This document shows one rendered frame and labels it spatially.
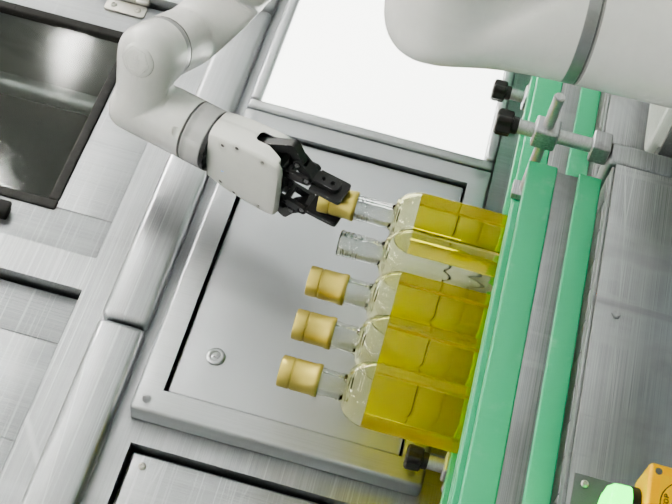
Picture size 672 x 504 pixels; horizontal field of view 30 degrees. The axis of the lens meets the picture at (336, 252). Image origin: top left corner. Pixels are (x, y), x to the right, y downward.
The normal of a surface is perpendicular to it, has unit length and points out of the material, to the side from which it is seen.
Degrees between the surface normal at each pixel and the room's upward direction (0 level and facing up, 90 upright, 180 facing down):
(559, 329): 90
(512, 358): 90
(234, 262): 90
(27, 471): 90
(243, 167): 75
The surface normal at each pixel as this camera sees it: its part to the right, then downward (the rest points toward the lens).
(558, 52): -0.15, 0.70
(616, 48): -0.09, 0.43
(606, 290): 0.11, -0.56
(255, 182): -0.50, 0.68
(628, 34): -0.04, 0.23
